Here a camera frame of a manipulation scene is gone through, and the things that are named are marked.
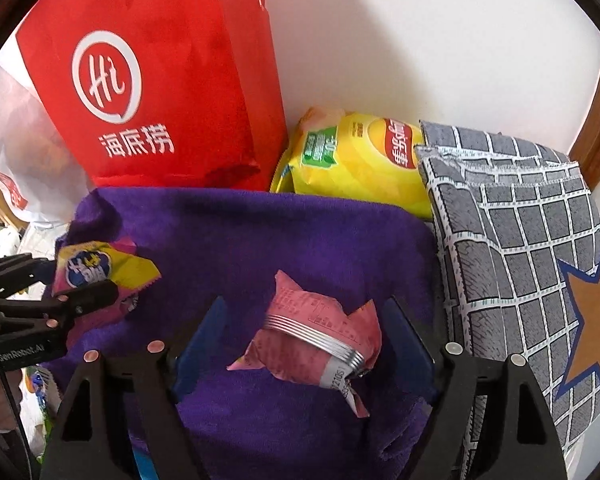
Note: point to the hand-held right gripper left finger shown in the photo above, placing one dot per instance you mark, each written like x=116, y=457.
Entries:
x=205, y=345

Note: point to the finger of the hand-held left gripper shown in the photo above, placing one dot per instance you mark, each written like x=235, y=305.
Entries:
x=90, y=297
x=10, y=272

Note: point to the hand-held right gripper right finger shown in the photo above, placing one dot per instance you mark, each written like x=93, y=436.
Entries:
x=405, y=340

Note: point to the pink and yellow snack packet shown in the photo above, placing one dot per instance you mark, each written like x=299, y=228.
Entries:
x=95, y=265

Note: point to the pink snack packet red text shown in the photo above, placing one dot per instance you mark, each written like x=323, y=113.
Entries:
x=310, y=330

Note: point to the white plastic bag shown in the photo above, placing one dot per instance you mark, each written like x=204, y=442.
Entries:
x=25, y=160

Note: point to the purple towel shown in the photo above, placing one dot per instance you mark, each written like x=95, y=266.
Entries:
x=260, y=240

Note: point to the yellow chip bag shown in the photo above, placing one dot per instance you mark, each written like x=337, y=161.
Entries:
x=360, y=170

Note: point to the red paper bag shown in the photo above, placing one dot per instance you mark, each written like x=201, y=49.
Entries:
x=180, y=85

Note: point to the brown wooden door frame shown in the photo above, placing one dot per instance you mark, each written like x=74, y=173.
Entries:
x=597, y=125

